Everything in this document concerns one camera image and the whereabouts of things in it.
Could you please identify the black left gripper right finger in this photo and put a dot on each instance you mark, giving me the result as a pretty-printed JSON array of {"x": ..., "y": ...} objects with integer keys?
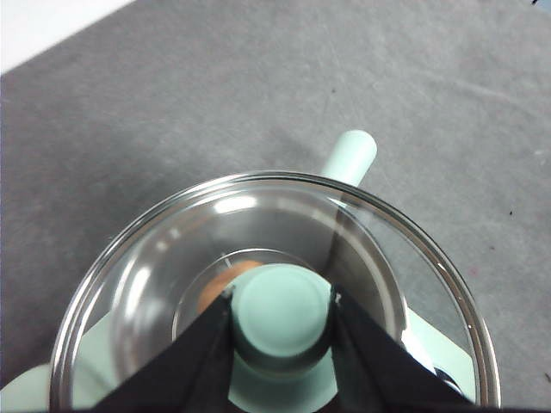
[{"x": 379, "y": 370}]

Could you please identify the glass lid with green knob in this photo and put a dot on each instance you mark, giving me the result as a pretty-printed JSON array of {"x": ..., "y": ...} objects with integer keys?
[{"x": 280, "y": 310}]

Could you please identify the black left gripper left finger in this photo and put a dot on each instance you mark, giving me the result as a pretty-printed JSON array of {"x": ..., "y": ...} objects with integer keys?
[{"x": 189, "y": 370}]

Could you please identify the green breakfast machine base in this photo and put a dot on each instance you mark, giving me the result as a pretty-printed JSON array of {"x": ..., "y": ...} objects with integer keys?
[{"x": 443, "y": 344}]

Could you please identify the green hinged griddle cover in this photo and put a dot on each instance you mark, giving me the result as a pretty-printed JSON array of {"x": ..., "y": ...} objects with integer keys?
[{"x": 21, "y": 391}]

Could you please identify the brown potato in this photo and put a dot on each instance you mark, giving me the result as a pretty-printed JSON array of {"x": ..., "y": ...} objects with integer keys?
[{"x": 215, "y": 288}]

